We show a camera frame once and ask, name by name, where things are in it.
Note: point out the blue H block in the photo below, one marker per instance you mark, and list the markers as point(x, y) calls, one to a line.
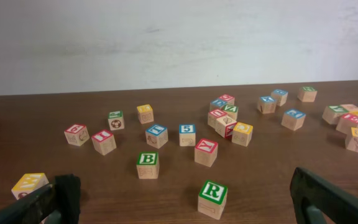
point(280, 96)

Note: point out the red I block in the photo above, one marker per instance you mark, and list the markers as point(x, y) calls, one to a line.
point(104, 142)

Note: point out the red Q block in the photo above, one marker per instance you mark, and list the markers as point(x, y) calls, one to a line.
point(228, 99)

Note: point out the blue X block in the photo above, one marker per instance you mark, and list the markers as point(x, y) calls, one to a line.
point(266, 104)

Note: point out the green R block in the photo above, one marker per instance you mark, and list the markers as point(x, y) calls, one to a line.
point(212, 199)

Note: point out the red 6 block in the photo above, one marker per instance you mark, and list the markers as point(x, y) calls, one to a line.
point(77, 134)

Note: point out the plain 4 block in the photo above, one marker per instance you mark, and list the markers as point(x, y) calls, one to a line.
point(352, 109)

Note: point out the red E block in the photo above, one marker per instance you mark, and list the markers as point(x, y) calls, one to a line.
point(346, 122)

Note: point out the green V block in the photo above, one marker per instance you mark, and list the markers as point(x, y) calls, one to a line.
point(333, 113)

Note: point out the green B block centre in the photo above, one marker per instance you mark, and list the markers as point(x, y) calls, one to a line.
point(148, 165)

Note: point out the blue 5 block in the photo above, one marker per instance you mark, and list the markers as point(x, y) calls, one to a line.
point(187, 135)

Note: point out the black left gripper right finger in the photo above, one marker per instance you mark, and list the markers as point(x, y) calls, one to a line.
point(313, 198)

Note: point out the green N block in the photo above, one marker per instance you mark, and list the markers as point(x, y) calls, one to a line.
point(307, 94)

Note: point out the red U block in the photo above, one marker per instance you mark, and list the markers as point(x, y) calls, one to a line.
point(214, 115)

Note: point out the red Y block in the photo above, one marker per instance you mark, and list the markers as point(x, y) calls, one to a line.
point(206, 152)

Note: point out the green Z block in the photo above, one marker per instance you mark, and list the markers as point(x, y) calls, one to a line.
point(231, 111)

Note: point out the green J block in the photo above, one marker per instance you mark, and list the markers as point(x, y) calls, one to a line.
point(116, 120)

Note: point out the blue D block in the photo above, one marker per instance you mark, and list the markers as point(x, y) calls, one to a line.
point(217, 104)

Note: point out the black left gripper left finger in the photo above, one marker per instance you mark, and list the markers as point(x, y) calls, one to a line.
point(59, 200)

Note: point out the blue P block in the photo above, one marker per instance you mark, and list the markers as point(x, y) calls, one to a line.
point(293, 119)

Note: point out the leaf picture block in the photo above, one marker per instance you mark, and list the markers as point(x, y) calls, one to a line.
point(224, 126)

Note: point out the yellow C block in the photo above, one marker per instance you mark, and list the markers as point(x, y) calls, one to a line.
point(242, 134)

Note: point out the yellow M block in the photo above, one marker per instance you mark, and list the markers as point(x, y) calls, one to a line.
point(29, 183)

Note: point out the blue T block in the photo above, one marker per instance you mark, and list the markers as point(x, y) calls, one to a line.
point(156, 135)

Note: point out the yellow block far left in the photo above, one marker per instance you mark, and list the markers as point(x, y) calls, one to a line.
point(145, 114)

